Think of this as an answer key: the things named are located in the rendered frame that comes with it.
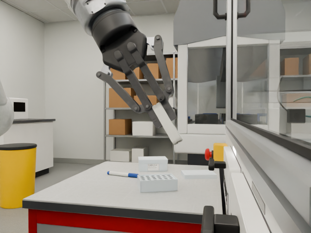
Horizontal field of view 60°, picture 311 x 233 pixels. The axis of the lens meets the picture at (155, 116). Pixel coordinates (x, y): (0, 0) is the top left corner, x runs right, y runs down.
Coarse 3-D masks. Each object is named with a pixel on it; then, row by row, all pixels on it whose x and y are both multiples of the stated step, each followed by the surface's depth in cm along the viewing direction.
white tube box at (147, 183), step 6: (150, 174) 95; (156, 174) 95; (162, 174) 96; (168, 174) 96; (138, 180) 91; (144, 180) 88; (150, 180) 87; (156, 180) 87; (162, 180) 87; (168, 180) 88; (174, 180) 88; (138, 186) 91; (144, 186) 86; (150, 186) 87; (156, 186) 87; (162, 186) 87; (168, 186) 88; (174, 186) 88
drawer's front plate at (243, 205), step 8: (232, 176) 38; (240, 176) 38; (232, 184) 36; (240, 184) 34; (232, 192) 36; (240, 192) 30; (248, 192) 30; (232, 200) 36; (240, 200) 28; (248, 200) 28; (232, 208) 36; (240, 208) 26; (248, 208) 25; (256, 208) 25; (240, 216) 25; (248, 216) 23; (256, 216) 23; (240, 224) 25; (248, 224) 22; (256, 224) 22; (264, 224) 22; (240, 232) 25; (248, 232) 20; (256, 232) 20; (264, 232) 20
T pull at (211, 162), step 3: (210, 159) 60; (213, 159) 60; (210, 162) 57; (213, 162) 57; (216, 162) 57; (219, 162) 57; (222, 162) 57; (210, 165) 55; (213, 165) 55; (216, 165) 57; (219, 165) 57; (222, 165) 57; (225, 165) 57; (210, 168) 55; (213, 168) 55; (219, 168) 57; (222, 168) 57
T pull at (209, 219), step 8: (208, 208) 30; (208, 216) 28; (216, 216) 28; (224, 216) 28; (232, 216) 28; (208, 224) 26; (216, 224) 26; (224, 224) 26; (232, 224) 26; (208, 232) 24; (216, 232) 26; (224, 232) 26; (232, 232) 26
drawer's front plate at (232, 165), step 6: (228, 150) 63; (228, 156) 55; (234, 156) 55; (228, 162) 49; (234, 162) 48; (228, 168) 47; (234, 168) 44; (240, 168) 44; (228, 174) 47; (228, 180) 47; (228, 186) 47; (228, 192) 47; (228, 198) 47; (228, 204) 47; (228, 210) 47
